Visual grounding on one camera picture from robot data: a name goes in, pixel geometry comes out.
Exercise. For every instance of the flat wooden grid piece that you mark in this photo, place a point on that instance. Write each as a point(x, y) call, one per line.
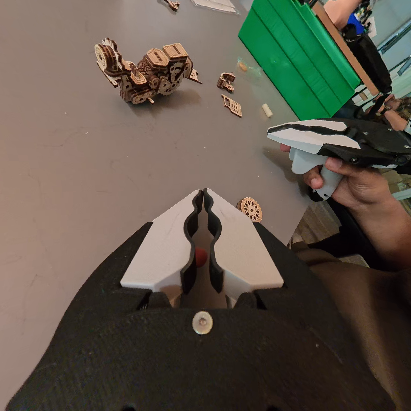
point(231, 110)

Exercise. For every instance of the small red round object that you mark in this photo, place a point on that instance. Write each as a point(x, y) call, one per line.
point(201, 257)

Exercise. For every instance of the small wooden part assembly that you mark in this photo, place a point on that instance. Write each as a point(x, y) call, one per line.
point(225, 82)

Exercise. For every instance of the green plastic crate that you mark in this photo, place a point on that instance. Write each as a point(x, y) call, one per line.
point(289, 57)

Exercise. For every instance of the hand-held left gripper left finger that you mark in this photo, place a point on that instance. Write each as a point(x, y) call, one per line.
point(160, 257)

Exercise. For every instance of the clear plastic wrapper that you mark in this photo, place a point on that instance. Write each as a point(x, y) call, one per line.
point(253, 70)

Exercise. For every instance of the wooden motorcycle model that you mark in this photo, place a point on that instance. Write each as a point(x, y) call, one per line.
point(173, 51)

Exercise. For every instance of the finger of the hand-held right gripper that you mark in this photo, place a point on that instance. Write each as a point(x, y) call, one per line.
point(321, 122)
point(314, 141)

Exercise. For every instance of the small wooden triangular piece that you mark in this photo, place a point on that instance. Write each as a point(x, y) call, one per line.
point(196, 78)

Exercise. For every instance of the person's brown clothing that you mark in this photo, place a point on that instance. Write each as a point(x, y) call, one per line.
point(369, 321)

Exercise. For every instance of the small white cylinder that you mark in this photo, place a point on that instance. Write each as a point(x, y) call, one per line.
point(267, 110)

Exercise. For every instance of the small curved wooden piece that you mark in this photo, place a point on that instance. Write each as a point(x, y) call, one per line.
point(171, 4)

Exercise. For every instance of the clear plastic bag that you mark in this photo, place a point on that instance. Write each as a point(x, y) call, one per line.
point(215, 4)

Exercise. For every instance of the person's right hand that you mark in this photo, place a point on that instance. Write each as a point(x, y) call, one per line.
point(366, 186)

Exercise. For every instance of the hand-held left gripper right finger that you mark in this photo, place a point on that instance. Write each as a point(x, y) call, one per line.
point(247, 260)

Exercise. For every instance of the small wooden gear wheel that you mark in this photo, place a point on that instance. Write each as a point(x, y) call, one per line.
point(247, 205)

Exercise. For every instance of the grey desk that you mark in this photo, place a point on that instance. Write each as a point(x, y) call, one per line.
point(80, 160)

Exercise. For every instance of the person's right forearm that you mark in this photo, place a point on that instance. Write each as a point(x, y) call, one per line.
point(391, 231)

